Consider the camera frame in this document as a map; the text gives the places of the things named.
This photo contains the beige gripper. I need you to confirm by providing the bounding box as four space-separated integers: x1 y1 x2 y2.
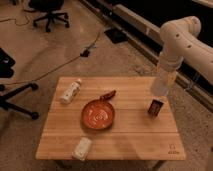
157 68 177 86

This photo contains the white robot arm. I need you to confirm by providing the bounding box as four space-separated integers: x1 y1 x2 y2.
155 16 213 86

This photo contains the dark boxed eraser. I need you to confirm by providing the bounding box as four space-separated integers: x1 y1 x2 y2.
148 99 164 116

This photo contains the wooden low table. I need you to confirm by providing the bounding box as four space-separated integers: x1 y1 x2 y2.
36 77 186 161

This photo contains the red chili pepper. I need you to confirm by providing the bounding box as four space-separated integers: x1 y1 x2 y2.
100 90 116 100

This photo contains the orange patterned plate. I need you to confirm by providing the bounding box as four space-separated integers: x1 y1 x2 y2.
81 100 115 130

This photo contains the black power adapter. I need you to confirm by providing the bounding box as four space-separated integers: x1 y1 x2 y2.
80 49 90 57

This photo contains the white plastic bottle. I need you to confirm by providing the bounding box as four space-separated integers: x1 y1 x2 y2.
60 79 82 104

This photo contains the white rectangular box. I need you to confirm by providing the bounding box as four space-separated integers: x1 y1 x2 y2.
72 137 92 161

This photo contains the black office chair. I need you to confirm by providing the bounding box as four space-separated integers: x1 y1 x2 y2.
28 0 70 33

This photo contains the black chair base left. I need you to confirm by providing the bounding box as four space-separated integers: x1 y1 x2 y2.
0 47 40 121

